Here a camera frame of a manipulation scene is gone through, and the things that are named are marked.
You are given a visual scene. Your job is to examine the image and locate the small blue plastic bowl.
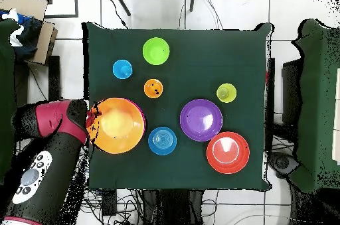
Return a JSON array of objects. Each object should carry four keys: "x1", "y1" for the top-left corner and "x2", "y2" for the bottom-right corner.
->
[{"x1": 147, "y1": 125, "x2": 178, "y2": 156}]

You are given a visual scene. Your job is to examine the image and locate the black power strip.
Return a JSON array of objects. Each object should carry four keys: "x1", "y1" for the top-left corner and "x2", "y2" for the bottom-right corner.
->
[{"x1": 102, "y1": 189, "x2": 118, "y2": 216}]

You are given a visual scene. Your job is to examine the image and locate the pale yellow-green plastic cup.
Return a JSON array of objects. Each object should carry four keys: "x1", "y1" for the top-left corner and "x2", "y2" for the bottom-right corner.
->
[{"x1": 215, "y1": 82, "x2": 238, "y2": 104}]

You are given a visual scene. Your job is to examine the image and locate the large pink plastic bowl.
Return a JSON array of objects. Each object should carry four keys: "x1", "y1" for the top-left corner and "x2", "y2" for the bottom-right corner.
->
[{"x1": 132, "y1": 98, "x2": 147, "y2": 141}]

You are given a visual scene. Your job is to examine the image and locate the dark green table cloth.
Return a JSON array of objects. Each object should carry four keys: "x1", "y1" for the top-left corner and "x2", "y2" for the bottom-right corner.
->
[{"x1": 82, "y1": 21, "x2": 274, "y2": 191}]

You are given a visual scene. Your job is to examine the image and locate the small green plastic bowl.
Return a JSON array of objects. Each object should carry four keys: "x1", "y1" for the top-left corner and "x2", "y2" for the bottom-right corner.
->
[{"x1": 142, "y1": 37, "x2": 171, "y2": 66}]

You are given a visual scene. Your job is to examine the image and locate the black metal frame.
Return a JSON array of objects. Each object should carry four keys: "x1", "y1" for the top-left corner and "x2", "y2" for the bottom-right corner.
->
[{"x1": 39, "y1": 0, "x2": 80, "y2": 19}]

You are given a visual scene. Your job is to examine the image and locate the purple plastic bowl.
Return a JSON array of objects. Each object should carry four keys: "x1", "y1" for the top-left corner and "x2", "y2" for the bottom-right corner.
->
[{"x1": 179, "y1": 98, "x2": 224, "y2": 143}]

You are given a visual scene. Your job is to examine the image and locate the tangle of floor cables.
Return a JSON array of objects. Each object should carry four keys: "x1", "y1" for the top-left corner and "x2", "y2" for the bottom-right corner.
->
[{"x1": 76, "y1": 189, "x2": 145, "y2": 225}]

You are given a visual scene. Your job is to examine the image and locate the orange plastic cup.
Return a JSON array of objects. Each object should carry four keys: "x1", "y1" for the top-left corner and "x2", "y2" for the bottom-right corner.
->
[{"x1": 143, "y1": 78, "x2": 164, "y2": 99}]

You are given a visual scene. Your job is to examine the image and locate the large orange plastic bowl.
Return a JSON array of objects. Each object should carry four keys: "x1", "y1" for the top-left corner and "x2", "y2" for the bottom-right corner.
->
[{"x1": 86, "y1": 97, "x2": 146, "y2": 155}]

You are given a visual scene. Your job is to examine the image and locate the blue and white clothes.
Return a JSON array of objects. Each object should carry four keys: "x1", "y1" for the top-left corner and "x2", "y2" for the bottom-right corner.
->
[{"x1": 0, "y1": 7, "x2": 43, "y2": 61}]

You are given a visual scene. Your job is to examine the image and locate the red plastic bowl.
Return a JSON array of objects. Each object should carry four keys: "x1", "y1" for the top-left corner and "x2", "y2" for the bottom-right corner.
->
[{"x1": 206, "y1": 131, "x2": 251, "y2": 175}]

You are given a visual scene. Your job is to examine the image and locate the brown cardboard box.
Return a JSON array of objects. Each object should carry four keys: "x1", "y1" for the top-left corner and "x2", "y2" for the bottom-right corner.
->
[{"x1": 0, "y1": 0, "x2": 58, "y2": 66}]

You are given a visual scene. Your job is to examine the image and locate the black wooden stool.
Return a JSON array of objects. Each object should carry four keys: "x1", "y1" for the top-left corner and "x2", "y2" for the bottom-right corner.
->
[{"x1": 14, "y1": 54, "x2": 62, "y2": 109}]

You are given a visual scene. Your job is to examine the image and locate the green cloth covered table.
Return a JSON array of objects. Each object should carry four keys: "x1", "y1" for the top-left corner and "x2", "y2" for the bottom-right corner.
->
[
  {"x1": 0, "y1": 19, "x2": 19, "y2": 183},
  {"x1": 290, "y1": 19, "x2": 340, "y2": 194}
]

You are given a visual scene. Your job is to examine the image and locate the blue plastic cup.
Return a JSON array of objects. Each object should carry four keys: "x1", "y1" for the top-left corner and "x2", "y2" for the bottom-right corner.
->
[{"x1": 112, "y1": 59, "x2": 133, "y2": 80}]

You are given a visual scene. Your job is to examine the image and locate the black cable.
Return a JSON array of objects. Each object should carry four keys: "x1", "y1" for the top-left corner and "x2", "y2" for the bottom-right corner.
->
[{"x1": 104, "y1": 0, "x2": 129, "y2": 29}]

